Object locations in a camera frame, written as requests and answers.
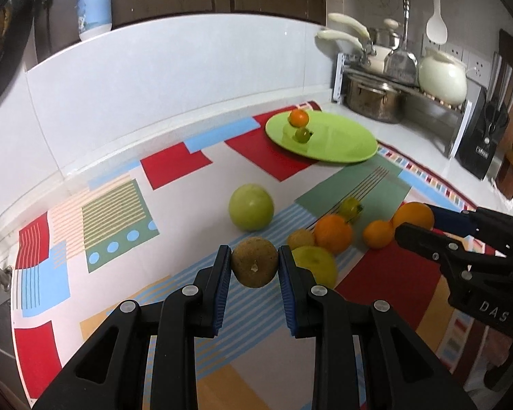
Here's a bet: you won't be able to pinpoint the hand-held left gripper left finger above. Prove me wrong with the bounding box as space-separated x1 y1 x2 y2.
34 245 232 410

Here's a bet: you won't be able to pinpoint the white rice spoon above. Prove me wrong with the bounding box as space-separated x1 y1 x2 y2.
425 0 449 45

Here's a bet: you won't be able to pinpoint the glass jar with green lid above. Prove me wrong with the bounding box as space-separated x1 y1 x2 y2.
496 143 513 199

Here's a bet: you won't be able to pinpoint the steel spatula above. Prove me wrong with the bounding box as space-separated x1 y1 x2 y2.
385 0 420 86

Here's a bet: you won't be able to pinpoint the yellow-green apple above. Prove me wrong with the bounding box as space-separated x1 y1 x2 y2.
291 245 338 290

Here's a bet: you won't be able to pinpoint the large steel pot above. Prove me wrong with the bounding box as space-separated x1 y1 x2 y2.
344 72 409 124

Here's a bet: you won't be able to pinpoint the black kitchen scissors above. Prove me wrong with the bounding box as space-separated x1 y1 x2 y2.
484 102 509 137

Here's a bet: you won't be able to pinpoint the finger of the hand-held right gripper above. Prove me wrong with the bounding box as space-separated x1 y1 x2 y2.
427 205 482 238
394 222 497 285

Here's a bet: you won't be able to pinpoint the wooden trivet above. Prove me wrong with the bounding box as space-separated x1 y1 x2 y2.
425 92 466 107

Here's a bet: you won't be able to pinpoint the small orange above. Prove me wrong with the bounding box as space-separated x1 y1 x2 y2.
363 220 397 249

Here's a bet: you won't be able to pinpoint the large orange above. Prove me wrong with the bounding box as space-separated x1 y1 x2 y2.
392 202 435 232

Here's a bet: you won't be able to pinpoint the white wall outlet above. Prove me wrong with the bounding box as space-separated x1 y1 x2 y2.
423 34 469 63
466 53 492 82

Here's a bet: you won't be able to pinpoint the white saucepan with cream handle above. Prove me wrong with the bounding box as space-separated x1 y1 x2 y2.
316 29 392 74

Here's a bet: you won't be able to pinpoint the colourful patchwork tablecloth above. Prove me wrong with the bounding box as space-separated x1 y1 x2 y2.
11 101 513 410

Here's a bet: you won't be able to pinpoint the steel saucepan with cream handle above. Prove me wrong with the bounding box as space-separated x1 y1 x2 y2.
327 12 405 52

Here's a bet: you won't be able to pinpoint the white ceramic teapot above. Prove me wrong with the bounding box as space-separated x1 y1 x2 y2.
418 47 477 105

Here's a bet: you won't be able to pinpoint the round green apple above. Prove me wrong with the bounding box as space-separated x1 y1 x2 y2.
228 183 275 232

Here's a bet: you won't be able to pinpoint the green plate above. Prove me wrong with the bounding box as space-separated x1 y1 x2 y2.
265 111 379 164

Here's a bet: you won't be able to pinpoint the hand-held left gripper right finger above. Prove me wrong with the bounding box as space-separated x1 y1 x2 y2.
278 245 479 410

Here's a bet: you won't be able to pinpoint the black frying pan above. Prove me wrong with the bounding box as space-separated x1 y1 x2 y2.
0 0 36 114

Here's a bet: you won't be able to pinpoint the white pot rack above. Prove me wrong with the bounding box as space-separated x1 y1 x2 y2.
332 52 475 156

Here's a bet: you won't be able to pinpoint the black knife block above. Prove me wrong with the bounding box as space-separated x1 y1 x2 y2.
458 85 510 180

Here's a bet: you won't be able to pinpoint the light blue lotion bottle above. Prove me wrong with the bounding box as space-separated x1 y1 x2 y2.
77 0 113 42

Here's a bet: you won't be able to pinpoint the person's right hand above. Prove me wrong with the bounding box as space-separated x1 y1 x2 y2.
486 329 513 379

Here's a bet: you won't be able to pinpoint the small brown kiwi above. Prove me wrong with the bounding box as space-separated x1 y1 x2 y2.
287 229 316 250

